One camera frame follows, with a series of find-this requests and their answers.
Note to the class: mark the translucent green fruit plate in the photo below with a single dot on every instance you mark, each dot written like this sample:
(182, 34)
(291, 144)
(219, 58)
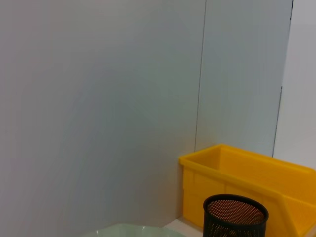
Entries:
(138, 232)

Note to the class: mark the black mesh pen holder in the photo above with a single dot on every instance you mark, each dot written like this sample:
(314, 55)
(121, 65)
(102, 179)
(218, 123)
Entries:
(234, 227)

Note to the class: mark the yellow plastic bin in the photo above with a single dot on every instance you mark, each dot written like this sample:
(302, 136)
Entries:
(247, 177)

